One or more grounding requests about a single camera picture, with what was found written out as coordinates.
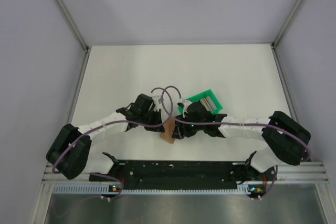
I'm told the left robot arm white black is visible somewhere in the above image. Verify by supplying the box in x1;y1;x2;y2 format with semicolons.
46;94;164;180

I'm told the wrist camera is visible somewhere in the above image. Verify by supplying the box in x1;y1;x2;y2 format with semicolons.
177;99;192;109
152;95;163;106

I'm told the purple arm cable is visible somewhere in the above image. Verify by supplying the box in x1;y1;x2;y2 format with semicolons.
161;85;312;201
51;87;175;198

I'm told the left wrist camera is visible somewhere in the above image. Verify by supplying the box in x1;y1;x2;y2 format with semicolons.
152;95;163;106

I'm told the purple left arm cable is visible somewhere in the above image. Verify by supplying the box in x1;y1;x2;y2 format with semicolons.
51;87;175;198

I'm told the green plastic card bin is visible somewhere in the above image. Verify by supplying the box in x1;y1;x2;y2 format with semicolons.
178;89;223;115

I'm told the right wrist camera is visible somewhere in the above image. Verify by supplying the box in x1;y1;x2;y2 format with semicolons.
177;99;192;109

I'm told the aluminium frame rail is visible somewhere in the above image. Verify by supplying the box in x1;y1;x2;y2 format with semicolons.
42;162;329;184

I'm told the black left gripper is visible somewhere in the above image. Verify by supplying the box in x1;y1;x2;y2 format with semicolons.
140;108;164;132

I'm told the grey slotted cable duct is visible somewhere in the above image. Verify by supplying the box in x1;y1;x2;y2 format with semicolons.
52;184;263;195

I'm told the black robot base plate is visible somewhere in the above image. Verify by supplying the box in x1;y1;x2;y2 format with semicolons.
108;160;275;190

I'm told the stack of light cards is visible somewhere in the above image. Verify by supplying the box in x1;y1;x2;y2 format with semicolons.
200;96;217;112

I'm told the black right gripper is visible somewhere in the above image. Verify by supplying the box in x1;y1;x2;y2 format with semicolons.
172;113;205;140

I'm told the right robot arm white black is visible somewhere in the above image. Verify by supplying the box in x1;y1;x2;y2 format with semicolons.
172;102;311;180

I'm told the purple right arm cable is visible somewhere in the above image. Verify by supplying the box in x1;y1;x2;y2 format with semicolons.
161;85;312;201

